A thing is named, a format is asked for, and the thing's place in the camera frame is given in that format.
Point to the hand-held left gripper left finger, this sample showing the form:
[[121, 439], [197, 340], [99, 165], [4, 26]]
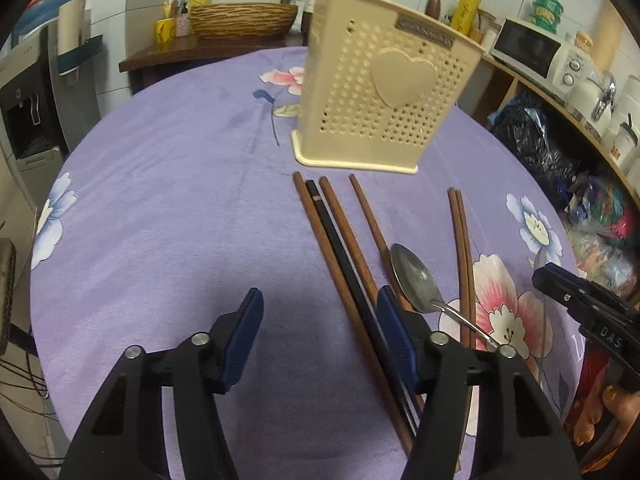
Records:
[[250, 320]]

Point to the yellow cup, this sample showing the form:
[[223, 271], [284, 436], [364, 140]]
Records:
[[165, 30]]

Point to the dark wooden side table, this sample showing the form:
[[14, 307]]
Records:
[[200, 52]]

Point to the black chopstick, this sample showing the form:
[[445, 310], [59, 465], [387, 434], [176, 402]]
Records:
[[335, 245]]

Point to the small patterned bottle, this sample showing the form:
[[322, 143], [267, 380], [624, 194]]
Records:
[[182, 22]]

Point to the person's right hand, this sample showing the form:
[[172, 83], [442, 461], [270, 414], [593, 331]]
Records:
[[597, 410]]

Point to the purple floral tablecloth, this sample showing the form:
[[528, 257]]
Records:
[[175, 185]]

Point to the white canister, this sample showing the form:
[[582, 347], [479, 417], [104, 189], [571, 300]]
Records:
[[627, 140]]

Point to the wooden shelf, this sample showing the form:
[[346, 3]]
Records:
[[550, 97]]

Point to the beige cardboard roll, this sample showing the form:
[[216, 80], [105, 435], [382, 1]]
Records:
[[607, 35]]

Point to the white kettle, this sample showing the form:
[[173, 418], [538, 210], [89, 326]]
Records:
[[582, 95]]

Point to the metal spoon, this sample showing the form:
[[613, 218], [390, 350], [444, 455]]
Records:
[[412, 280]]

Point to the grey water dispenser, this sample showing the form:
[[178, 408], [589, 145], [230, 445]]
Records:
[[30, 110]]

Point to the white microwave oven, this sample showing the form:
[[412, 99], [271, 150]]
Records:
[[535, 52]]

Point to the colourful plastic bags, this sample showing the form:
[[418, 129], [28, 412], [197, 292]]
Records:
[[600, 220]]

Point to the stack of green bowls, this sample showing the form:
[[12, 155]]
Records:
[[547, 7]]

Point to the wicker basket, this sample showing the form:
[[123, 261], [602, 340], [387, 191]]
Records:
[[240, 17]]

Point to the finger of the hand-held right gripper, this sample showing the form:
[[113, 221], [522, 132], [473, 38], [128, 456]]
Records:
[[557, 285]]

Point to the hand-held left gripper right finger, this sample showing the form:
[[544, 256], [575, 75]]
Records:
[[395, 325]]

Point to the beige perforated utensil holder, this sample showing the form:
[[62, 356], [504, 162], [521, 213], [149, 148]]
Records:
[[350, 110]]

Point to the brown oval wooden utensil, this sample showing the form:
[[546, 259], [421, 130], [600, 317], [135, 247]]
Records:
[[434, 4]]

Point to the black plastic bag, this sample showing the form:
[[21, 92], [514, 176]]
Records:
[[540, 140]]

